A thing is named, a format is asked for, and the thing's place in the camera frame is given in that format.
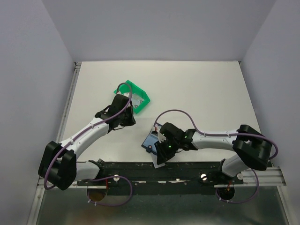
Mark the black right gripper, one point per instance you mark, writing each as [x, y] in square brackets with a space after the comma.
[162, 155]

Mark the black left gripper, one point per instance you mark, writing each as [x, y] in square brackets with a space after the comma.
[131, 121]

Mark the blue leather card holder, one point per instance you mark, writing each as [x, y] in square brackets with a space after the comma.
[149, 143]

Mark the green plastic bin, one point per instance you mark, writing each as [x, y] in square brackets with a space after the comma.
[138, 91]

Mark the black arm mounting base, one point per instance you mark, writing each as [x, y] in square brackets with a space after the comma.
[175, 178]

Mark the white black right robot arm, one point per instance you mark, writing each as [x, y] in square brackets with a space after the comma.
[252, 149]

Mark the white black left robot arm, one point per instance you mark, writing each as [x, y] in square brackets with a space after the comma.
[59, 164]

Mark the aluminium table edge rail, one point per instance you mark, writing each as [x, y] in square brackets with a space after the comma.
[68, 102]

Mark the aluminium front frame rail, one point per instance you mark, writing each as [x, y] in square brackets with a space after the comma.
[37, 202]

